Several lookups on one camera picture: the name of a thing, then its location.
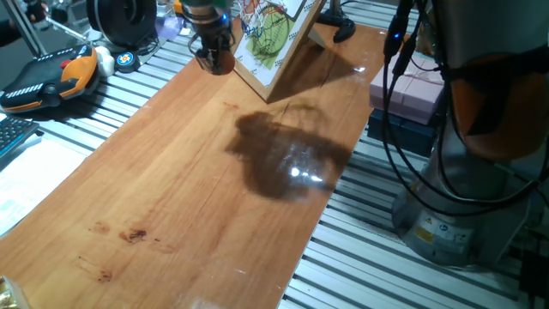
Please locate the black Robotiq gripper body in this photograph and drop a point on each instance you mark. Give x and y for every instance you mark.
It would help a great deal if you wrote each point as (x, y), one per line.
(212, 26)

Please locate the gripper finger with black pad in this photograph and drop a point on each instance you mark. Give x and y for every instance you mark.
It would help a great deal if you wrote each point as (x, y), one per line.
(229, 44)

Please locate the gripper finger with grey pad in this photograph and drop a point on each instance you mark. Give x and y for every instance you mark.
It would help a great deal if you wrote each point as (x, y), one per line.
(206, 58)

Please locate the small orange basketball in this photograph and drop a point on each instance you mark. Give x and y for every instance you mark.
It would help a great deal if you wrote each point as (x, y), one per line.
(225, 65)

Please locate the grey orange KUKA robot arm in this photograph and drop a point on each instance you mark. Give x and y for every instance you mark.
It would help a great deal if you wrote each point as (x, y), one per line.
(472, 26)

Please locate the purple plastic bag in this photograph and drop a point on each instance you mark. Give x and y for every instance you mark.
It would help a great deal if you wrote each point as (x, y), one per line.
(168, 26)

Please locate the wooden framed toy backboard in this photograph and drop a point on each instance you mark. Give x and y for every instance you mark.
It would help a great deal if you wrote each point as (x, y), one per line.
(279, 60)

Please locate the round blue white badge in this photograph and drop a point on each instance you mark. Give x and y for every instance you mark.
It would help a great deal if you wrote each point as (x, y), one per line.
(127, 61)

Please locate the black filament spool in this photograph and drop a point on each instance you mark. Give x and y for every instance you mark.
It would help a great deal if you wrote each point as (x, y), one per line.
(122, 19)

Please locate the small white figure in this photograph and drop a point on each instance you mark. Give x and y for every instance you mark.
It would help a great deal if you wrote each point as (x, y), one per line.
(105, 62)

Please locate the black stand foot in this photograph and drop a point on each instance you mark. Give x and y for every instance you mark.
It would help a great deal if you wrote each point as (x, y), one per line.
(341, 26)

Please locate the large varnished wooden board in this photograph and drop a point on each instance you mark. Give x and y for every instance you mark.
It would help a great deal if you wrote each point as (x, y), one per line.
(171, 180)

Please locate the orange black teach pendant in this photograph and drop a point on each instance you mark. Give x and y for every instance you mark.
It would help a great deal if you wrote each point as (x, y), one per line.
(47, 81)

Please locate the pink foam block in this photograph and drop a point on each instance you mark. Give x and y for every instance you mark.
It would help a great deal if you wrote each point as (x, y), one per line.
(407, 90)

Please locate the dark blue box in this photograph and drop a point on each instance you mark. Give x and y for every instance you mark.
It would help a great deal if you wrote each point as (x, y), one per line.
(399, 135)

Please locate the black computer keyboard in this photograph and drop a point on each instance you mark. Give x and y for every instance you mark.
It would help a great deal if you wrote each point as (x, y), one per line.
(15, 133)

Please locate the white paper sheet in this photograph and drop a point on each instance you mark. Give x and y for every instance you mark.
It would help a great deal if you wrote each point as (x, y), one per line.
(30, 184)

